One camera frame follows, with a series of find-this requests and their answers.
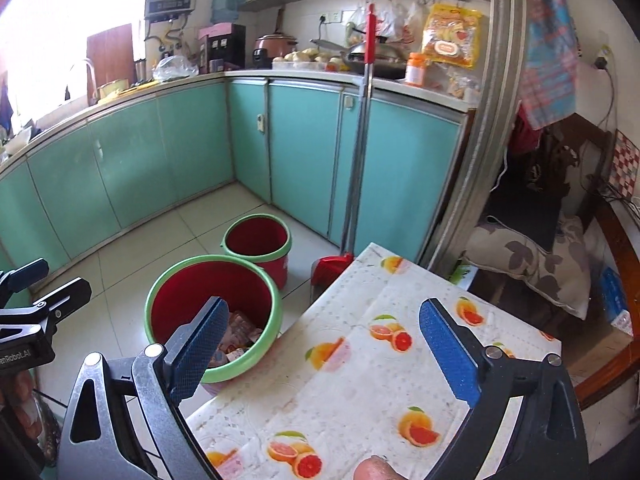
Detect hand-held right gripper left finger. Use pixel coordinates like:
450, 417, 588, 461
59, 296, 230, 480

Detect checkerboard wall calendar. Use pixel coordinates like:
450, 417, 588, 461
610, 130, 640, 196

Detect aluminium door frame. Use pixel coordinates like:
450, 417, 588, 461
420, 0, 531, 271

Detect white plastic bag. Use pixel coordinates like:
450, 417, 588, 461
152, 55, 198, 82

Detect brown wooden board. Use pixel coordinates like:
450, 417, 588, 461
86, 24, 133, 86

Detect bright kitchen window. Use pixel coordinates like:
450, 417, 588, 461
0, 0, 151, 126

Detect tray of buns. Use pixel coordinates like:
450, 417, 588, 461
272, 47, 351, 73

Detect metal wok with lid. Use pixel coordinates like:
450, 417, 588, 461
310, 37, 408, 78

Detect orange plastic bottle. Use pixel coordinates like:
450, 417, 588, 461
404, 52, 431, 86

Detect small red bucket green rim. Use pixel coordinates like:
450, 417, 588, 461
221, 214, 292, 291

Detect black bag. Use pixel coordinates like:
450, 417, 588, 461
485, 130, 596, 253

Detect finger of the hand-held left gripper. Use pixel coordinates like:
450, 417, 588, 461
0, 277, 93, 333
0, 258, 49, 306

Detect blue box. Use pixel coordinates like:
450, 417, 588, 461
600, 266, 633, 336

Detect metal faucet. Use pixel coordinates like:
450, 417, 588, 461
67, 60, 98, 106

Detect teal lower kitchen cabinets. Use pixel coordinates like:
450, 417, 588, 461
0, 72, 476, 281

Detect yellow snack bag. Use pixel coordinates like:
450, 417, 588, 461
421, 2, 483, 68

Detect floral cushion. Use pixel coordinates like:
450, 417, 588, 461
460, 217, 593, 320

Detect hanging plastic bags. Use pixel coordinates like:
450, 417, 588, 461
345, 2, 426, 43

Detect red dustpan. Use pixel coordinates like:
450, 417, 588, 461
311, 253, 355, 301

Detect blue water jug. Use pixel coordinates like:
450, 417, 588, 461
211, 0, 242, 25

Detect table with fruit-print cloth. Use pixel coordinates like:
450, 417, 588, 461
185, 242, 563, 480

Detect checked cloth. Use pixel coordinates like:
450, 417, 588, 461
517, 0, 581, 131

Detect pile of wrappers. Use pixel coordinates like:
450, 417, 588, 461
209, 310, 266, 368

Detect clear snack bag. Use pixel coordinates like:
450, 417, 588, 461
435, 67, 481, 101

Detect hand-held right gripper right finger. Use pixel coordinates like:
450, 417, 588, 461
419, 298, 591, 480

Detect brown rice cooker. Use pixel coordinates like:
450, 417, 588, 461
252, 34, 298, 68

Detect large red bucket green rim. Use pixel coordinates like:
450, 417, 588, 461
144, 255, 283, 385

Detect person's right hand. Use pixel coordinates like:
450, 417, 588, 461
352, 455, 401, 480

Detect pink water dispenser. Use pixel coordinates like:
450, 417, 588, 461
197, 23, 247, 75

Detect wooden desk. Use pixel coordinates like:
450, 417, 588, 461
575, 195, 640, 406

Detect red cloth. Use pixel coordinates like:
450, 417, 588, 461
507, 105, 538, 156

